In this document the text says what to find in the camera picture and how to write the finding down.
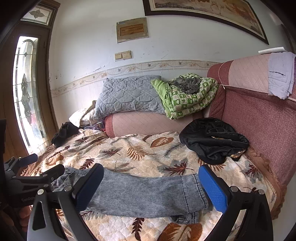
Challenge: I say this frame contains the grey denim pants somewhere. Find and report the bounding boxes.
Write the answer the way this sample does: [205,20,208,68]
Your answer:
[51,167,210,225]

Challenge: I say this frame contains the person's left hand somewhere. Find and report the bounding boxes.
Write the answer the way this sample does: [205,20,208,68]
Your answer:
[1,202,31,240]

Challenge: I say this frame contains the black garment on left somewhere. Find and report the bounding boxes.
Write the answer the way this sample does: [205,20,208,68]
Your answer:
[51,121,79,148]

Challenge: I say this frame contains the black garment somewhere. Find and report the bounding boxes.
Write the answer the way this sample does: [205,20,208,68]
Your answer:
[51,121,79,148]
[179,118,249,165]

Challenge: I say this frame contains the wooden stained glass door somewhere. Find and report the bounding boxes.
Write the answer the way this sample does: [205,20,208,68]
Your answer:
[1,1,60,159]

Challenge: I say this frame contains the black garment on right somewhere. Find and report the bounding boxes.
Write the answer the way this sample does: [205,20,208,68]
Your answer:
[179,118,249,165]

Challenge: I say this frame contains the cream pillow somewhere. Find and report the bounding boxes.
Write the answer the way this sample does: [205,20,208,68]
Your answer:
[69,100,98,128]

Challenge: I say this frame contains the leaf pattern fleece blanket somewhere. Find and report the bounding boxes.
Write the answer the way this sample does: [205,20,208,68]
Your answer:
[23,130,287,240]

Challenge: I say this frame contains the pink maroon sofa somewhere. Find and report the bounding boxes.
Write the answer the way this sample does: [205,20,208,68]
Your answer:
[104,53,296,186]

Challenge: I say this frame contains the green patterned folded blanket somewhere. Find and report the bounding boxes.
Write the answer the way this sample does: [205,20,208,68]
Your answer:
[151,73,219,120]

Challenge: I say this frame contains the grey quilted pillow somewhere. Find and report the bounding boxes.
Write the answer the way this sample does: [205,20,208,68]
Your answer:
[94,75,165,120]

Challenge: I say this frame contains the grey cloth on blanket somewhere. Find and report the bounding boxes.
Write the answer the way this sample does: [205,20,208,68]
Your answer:
[168,76,202,94]

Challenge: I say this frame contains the lilac cloth on sofa back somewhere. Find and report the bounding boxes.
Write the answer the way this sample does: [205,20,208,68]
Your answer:
[268,52,295,99]

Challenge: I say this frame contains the framed landscape painting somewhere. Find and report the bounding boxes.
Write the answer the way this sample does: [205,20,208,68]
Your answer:
[142,0,269,44]

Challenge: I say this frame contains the beige wall switch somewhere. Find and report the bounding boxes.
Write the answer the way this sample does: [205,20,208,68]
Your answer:
[114,51,132,61]

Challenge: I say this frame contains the wall electrical panel cover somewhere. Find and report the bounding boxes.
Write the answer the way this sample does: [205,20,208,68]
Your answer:
[116,17,149,43]

